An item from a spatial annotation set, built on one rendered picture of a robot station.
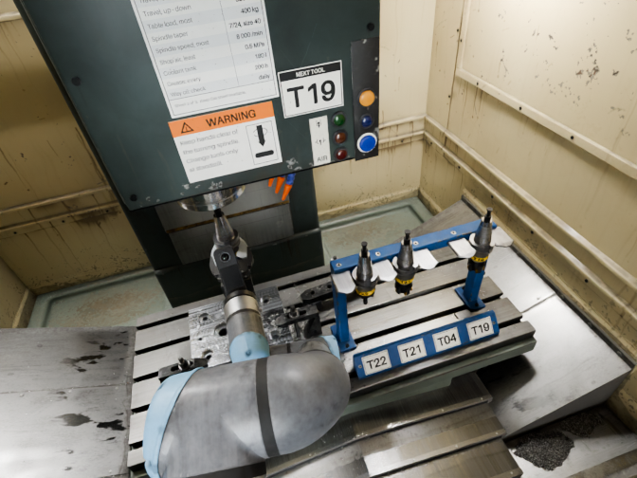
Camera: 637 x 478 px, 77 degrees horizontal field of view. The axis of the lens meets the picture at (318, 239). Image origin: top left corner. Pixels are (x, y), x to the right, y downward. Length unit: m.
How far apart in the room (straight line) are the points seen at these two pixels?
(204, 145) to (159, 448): 0.41
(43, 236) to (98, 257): 0.24
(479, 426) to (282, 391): 0.98
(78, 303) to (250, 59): 1.78
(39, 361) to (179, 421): 1.35
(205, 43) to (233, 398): 0.45
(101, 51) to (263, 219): 1.05
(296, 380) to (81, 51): 0.48
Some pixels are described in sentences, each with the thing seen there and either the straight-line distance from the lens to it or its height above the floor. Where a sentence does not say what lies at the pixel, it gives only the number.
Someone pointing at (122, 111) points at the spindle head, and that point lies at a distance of 0.64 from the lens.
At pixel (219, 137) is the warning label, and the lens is 0.65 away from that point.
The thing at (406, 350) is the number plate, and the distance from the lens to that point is 1.21.
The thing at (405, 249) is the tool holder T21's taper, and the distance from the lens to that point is 0.99.
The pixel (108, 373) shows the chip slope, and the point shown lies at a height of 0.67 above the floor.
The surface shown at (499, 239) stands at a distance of 1.16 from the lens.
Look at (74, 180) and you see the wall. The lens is 1.92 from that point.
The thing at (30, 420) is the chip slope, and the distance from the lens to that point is 1.70.
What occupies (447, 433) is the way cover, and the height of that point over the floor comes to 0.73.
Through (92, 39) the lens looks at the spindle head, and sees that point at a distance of 0.62.
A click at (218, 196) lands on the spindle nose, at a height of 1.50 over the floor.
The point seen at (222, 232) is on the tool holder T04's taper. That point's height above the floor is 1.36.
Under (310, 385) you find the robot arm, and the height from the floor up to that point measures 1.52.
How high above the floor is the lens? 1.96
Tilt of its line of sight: 41 degrees down
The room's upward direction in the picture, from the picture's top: 7 degrees counter-clockwise
